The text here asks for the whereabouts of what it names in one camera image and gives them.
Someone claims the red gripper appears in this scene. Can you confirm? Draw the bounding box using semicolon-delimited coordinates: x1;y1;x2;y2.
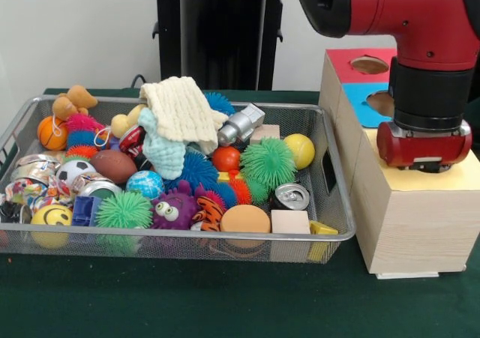
376;121;473;170

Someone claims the cream knitted cloth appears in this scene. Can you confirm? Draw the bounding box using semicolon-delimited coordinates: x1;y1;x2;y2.
139;76;228;155

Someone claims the brown plush toy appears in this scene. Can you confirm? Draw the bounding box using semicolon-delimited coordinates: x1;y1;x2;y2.
51;85;98;121

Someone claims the wooden box with three holes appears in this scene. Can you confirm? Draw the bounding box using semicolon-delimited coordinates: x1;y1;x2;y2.
319;48;480;279

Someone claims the clear mesh bin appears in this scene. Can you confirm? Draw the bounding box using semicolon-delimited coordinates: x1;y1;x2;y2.
0;94;356;264

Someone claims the plain yellow ball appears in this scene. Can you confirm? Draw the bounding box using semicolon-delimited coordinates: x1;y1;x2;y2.
282;133;316;169

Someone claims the green spiky ball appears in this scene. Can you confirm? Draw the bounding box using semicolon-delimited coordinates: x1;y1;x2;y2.
240;137;298;191
95;192;154;250

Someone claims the purple spiky ball with eyes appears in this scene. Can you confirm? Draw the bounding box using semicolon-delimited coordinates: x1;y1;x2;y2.
151;184;200;230

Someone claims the mint green knitted cloth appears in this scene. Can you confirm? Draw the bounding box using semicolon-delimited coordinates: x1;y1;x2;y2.
138;109;187;180

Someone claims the small orange basketball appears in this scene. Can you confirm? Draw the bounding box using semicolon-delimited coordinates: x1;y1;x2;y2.
37;115;69;151

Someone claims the yellow smiley ball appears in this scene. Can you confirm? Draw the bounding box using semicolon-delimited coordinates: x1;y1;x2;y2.
30;205;74;249

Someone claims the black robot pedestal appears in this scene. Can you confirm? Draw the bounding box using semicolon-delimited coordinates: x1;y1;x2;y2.
145;0;302;91

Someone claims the black cable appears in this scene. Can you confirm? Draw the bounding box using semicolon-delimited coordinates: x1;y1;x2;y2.
130;73;151;90

